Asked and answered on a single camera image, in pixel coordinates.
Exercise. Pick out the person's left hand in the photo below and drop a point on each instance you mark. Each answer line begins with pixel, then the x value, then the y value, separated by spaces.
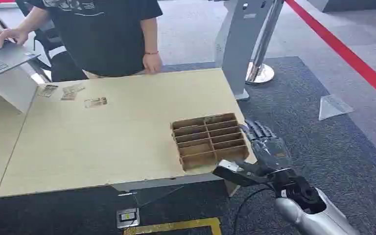
pixel 152 63

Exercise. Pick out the wooden compartment card box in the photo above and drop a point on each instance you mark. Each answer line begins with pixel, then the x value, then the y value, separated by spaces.
pixel 209 141

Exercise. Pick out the person's right hand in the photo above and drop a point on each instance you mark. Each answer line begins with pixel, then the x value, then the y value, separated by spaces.
pixel 11 35

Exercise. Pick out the person's hand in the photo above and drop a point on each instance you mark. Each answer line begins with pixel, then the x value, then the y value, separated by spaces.
pixel 152 63
pixel 11 35

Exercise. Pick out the clear acrylic sign holder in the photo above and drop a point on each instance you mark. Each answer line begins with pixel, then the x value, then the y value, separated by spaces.
pixel 332 107

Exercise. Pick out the red barrier belt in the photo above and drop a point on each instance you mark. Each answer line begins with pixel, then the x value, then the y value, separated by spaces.
pixel 343 48

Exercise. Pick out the grey kiosk stand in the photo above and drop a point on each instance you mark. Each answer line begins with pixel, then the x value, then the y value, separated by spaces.
pixel 236 45

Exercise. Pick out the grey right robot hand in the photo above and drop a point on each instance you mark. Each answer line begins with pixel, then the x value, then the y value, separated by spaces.
pixel 270 152

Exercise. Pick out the metal floor socket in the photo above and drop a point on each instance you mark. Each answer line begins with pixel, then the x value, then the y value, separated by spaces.
pixel 128 218

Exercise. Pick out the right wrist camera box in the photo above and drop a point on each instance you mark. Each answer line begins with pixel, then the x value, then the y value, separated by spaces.
pixel 230 166

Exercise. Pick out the black office chair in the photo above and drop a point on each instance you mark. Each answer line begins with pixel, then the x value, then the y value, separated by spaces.
pixel 60 65

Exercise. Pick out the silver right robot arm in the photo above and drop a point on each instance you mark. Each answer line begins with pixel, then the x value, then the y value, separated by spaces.
pixel 317 214

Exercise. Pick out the chrome stanchion post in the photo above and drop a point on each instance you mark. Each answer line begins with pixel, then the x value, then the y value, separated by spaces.
pixel 263 48

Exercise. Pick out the grey laptop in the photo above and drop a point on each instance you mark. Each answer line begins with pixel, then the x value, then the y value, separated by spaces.
pixel 3 58

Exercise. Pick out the pale laptop riser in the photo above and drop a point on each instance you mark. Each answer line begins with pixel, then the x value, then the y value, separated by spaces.
pixel 14 87

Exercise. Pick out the person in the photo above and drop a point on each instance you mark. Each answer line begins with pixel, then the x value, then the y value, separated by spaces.
pixel 107 35

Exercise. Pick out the yellow floor tape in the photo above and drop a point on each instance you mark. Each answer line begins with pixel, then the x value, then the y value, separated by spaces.
pixel 175 226

